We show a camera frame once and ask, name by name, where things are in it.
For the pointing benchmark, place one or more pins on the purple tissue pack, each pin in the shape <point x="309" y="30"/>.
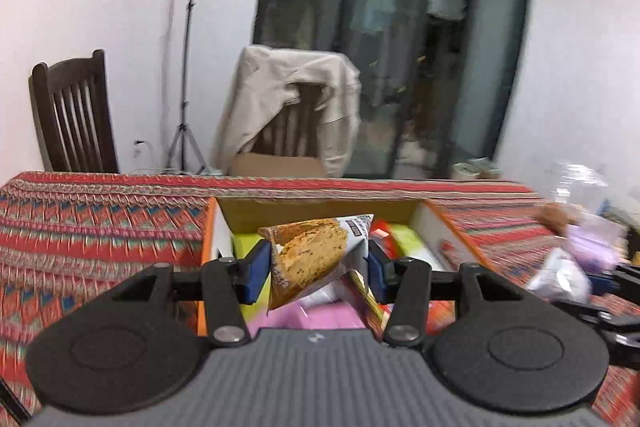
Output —
<point x="592" y="247"/>

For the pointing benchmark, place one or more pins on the chair under beige jacket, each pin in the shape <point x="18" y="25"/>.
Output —
<point x="292" y="127"/>

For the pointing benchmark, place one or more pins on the patterned red tablecloth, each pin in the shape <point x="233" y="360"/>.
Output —
<point x="100" y="217"/>

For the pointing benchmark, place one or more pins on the brown round snack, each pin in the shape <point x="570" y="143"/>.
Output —
<point x="554" y="214"/>

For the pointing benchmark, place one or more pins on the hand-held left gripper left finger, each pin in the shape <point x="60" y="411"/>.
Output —
<point x="257" y="272"/>

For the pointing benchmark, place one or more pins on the dark glass sliding door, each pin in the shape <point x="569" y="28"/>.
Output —
<point x="400" y="32"/>

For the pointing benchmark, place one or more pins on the yellow slim snack packet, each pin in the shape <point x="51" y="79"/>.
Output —
<point x="369" y="297"/>

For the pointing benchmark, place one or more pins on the orange cardboard box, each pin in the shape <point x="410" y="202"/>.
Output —
<point x="310" y="207"/>

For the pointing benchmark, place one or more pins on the brown cardboard box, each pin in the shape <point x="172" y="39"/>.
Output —
<point x="277" y="166"/>

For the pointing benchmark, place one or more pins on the white cookie snack packet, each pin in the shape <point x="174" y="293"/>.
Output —
<point x="310" y="252"/>

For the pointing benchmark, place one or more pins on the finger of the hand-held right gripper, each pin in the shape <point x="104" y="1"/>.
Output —
<point x="617" y="278"/>
<point x="600" y="322"/>

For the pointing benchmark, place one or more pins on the clear plastic bag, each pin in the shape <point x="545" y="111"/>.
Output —
<point x="580" y="187"/>

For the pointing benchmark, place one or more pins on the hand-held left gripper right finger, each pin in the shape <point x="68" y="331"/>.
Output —
<point x="376" y="272"/>

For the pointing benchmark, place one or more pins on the black light stand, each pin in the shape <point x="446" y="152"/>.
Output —
<point x="189" y="57"/>

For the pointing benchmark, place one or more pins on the yellow green packet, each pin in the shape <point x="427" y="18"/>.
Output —
<point x="412" y="242"/>
<point x="245" y="244"/>

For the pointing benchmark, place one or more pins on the dark wooden chair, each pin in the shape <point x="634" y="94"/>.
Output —
<point x="75" y="117"/>

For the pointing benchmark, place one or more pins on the beige jacket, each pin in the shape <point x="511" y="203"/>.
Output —
<point x="260" y="77"/>

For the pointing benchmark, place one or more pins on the pink snack packet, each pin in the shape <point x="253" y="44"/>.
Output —
<point x="320" y="316"/>

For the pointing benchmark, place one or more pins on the silver snack packet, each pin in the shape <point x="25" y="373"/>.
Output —
<point x="555" y="277"/>

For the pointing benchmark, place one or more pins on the pale clutter pile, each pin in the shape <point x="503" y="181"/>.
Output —
<point x="475" y="169"/>

